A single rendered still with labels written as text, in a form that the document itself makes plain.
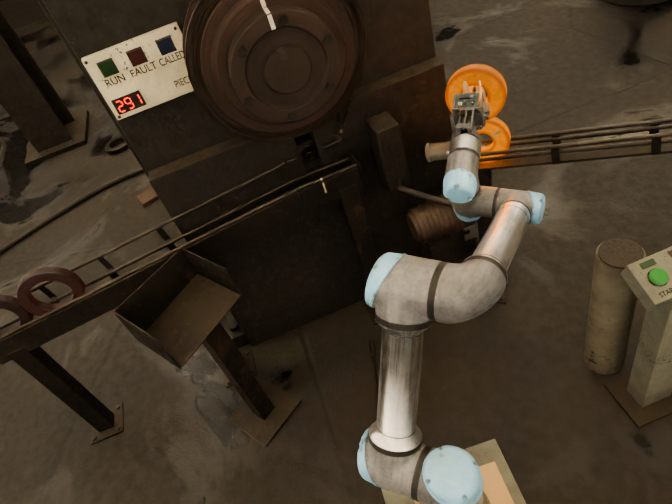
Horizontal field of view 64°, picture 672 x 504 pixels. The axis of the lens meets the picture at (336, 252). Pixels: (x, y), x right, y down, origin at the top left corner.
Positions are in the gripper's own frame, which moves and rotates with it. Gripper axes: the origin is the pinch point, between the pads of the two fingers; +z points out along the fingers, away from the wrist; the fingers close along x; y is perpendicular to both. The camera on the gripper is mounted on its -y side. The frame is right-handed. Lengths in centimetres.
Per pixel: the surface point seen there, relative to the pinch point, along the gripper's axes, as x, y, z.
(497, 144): -4.4, -23.2, -0.3
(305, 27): 35.7, 29.5, -6.9
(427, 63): 17.7, -11.5, 22.5
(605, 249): -34, -34, -28
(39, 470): 155, -67, -115
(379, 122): 29.7, -13.5, 1.4
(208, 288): 73, -19, -55
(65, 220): 248, -101, 14
